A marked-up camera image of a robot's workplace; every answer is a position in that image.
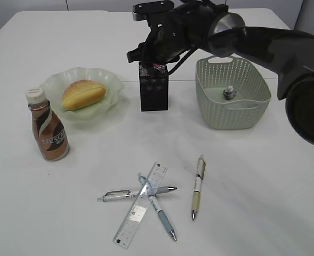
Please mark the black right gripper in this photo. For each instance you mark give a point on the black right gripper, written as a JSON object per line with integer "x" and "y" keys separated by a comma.
{"x": 169, "y": 37}

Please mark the blue paper ball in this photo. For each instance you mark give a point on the blue paper ball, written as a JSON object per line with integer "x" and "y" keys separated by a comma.
{"x": 229, "y": 93}

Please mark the yellow bread roll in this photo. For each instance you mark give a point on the yellow bread roll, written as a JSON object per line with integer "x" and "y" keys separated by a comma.
{"x": 81, "y": 94}

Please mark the brown coffee bottle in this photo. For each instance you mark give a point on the brown coffee bottle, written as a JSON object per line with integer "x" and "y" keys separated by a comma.
{"x": 48, "y": 130}

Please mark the silver grey pen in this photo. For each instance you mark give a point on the silver grey pen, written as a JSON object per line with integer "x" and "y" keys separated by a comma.
{"x": 127, "y": 194}

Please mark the clear plastic ruler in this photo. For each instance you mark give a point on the clear plastic ruler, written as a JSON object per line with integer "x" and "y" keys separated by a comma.
{"x": 139, "y": 207}

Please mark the pink pencil sharpener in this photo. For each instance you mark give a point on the pink pencil sharpener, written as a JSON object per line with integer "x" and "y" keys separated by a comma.
{"x": 158, "y": 66}

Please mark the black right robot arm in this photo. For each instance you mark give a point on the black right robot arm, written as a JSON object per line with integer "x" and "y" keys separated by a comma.
{"x": 288, "y": 53}

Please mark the black mesh pen holder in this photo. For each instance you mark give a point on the black mesh pen holder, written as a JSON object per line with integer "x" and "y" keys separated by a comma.
{"x": 153, "y": 90}

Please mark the grey green plastic basket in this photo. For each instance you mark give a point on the grey green plastic basket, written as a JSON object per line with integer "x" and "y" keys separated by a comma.
{"x": 246, "y": 108}

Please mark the pale green glass plate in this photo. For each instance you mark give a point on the pale green glass plate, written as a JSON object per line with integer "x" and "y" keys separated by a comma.
{"x": 55, "y": 85}

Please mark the beige white pen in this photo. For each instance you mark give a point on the beige white pen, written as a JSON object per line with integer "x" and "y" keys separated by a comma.
{"x": 200, "y": 170}

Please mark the light blue pen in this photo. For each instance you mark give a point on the light blue pen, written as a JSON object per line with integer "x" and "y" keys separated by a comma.
{"x": 160, "y": 212}

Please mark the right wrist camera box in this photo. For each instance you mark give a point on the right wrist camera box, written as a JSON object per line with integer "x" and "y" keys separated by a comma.
{"x": 143, "y": 10}

